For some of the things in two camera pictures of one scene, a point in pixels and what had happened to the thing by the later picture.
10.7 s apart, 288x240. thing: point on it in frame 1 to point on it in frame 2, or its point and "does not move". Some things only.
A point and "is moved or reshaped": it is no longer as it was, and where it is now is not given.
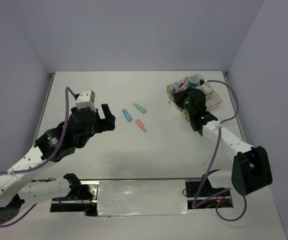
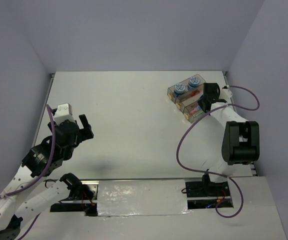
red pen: [177, 89] is moved or reshaped
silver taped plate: [142, 198] does not move
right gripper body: [182, 101] to [200, 102]
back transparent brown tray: [194, 81] does not move
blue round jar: [193, 81] does not move
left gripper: [106, 124] to [86, 133]
